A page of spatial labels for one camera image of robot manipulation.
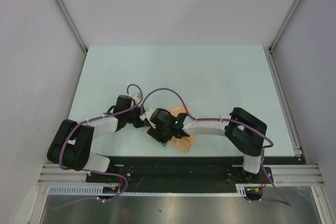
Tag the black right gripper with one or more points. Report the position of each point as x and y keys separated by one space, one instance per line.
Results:
x=155 y=132

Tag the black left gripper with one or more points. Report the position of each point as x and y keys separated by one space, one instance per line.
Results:
x=141 y=123

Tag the peach satin napkin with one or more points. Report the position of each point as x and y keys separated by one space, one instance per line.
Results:
x=184 y=144

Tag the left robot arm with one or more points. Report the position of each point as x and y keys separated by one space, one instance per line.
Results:
x=71 y=146

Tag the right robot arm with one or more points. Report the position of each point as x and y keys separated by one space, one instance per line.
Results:
x=245 y=131

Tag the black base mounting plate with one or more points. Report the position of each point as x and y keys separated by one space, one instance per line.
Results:
x=177 y=174

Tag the white slotted cable duct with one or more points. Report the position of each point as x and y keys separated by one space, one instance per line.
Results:
x=83 y=190

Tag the left aluminium corner post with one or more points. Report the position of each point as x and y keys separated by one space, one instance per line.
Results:
x=71 y=25

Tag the aluminium corner post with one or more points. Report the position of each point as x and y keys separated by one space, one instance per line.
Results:
x=71 y=25
x=284 y=25

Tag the aluminium frame rail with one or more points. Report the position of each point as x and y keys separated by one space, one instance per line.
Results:
x=290 y=124

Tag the right aluminium corner post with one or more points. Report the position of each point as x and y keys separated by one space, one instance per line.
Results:
x=284 y=25

